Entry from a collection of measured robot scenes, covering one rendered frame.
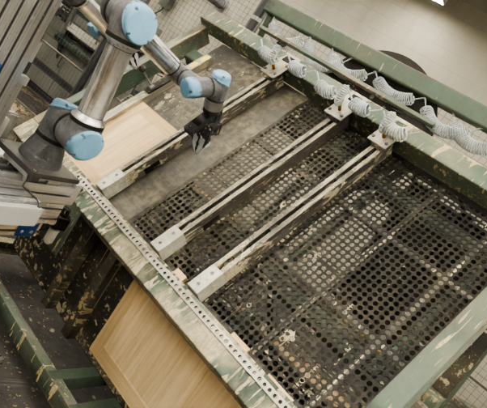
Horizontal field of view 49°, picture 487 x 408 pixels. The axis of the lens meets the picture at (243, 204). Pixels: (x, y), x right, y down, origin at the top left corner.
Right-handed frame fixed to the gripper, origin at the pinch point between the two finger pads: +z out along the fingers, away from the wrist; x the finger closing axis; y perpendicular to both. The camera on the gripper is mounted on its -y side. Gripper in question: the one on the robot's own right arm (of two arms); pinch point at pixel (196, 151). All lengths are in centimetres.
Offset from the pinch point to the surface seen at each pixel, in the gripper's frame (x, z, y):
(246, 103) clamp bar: 19, -1, 55
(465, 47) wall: 55, 39, 556
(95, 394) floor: -11, 129, -36
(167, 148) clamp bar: 24.4, 17.8, 11.6
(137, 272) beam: -16, 37, -36
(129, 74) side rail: 88, 18, 42
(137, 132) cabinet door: 49, 26, 17
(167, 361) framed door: -40, 72, -32
